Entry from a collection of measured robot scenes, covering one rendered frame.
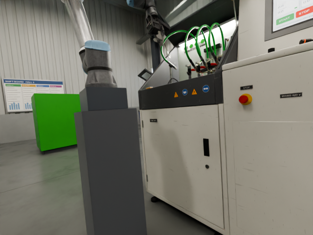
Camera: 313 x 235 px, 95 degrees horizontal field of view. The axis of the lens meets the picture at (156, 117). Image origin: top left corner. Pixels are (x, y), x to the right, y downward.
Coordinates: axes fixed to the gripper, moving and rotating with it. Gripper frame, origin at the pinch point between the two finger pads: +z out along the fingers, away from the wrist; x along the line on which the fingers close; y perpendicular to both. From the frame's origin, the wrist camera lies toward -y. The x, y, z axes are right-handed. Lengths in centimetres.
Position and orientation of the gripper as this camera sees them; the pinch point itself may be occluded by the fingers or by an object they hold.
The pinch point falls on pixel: (162, 44)
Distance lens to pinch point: 110.6
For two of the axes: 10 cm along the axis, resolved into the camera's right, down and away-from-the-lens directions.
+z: 2.5, 9.6, -1.0
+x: 5.5, -2.2, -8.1
